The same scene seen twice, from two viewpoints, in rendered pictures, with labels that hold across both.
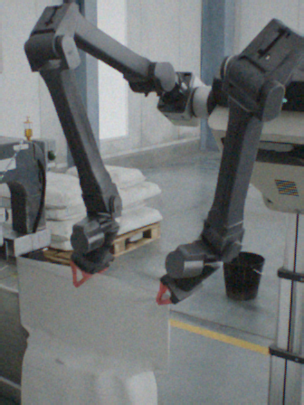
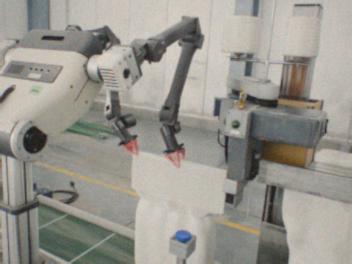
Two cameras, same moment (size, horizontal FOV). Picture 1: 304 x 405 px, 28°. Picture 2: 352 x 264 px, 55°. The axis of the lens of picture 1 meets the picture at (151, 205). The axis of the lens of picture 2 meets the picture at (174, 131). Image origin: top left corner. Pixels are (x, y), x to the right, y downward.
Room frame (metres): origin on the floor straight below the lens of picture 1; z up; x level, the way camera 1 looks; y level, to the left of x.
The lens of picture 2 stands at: (2.90, -0.03, 1.51)
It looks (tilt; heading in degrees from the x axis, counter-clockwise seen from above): 13 degrees down; 173
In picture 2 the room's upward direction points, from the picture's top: 4 degrees clockwise
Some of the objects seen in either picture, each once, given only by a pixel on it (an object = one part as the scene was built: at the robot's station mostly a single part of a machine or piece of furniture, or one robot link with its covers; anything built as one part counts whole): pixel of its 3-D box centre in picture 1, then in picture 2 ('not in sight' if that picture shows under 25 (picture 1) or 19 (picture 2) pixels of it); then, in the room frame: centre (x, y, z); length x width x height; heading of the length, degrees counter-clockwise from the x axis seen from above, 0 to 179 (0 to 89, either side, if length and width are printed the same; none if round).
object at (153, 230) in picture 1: (80, 238); not in sight; (4.88, 0.59, 0.07); 1.20 x 0.82 x 0.14; 146
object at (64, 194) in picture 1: (75, 192); not in sight; (4.52, 0.58, 0.56); 0.66 x 0.42 x 0.15; 144
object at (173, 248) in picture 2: not in sight; (182, 243); (1.78, 0.16, 0.81); 0.08 x 0.08 x 0.06; 54
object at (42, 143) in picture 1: (42, 154); (237, 123); (1.77, 0.33, 1.28); 0.08 x 0.05 x 0.09; 54
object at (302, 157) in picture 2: not in sight; (286, 132); (1.43, 0.67, 1.18); 0.34 x 0.25 x 0.31; 144
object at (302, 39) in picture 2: not in sight; (302, 37); (1.54, 0.63, 1.61); 0.15 x 0.14 x 0.17; 54
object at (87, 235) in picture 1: (95, 222); (170, 122); (1.36, 0.13, 1.19); 0.11 x 0.09 x 0.12; 147
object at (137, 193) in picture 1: (121, 193); not in sight; (5.02, 0.25, 0.44); 0.68 x 0.44 x 0.15; 144
